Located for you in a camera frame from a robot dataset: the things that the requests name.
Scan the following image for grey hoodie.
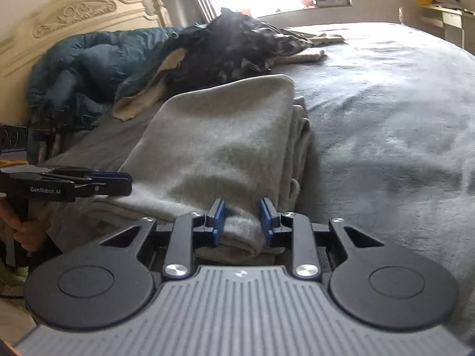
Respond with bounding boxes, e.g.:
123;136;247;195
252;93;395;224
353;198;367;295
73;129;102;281
90;73;317;261

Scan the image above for black garment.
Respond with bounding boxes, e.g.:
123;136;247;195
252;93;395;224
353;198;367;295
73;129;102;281
162;7;295;94

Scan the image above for beige zip jacket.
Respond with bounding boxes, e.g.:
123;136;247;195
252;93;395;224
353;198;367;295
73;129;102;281
110;47;187;123

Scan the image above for person's left hand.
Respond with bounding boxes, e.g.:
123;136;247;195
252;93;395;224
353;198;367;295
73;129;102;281
0;206;53;253

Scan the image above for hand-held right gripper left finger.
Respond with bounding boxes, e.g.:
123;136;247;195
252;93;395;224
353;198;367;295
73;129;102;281
99;198;226;280

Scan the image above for light desk with drawers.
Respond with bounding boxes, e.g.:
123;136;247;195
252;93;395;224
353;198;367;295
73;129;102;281
420;1;475;51

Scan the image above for dark cloth with pink tassels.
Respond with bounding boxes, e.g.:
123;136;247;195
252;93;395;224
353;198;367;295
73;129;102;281
29;103;98;157

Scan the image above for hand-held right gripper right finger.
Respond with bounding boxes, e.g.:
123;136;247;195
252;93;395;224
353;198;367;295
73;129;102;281
259;197;384;280

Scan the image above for beige knit cloth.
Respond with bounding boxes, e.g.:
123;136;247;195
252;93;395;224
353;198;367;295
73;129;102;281
275;48;328;65

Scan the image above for blue denim jeans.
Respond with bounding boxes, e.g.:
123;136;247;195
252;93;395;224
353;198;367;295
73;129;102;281
115;37;187;105

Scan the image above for cream carved headboard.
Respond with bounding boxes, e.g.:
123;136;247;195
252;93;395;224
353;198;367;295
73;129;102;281
0;0;174;127

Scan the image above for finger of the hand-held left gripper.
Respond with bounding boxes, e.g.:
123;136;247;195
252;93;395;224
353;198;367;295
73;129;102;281
42;168;134;185
73;182;133;200

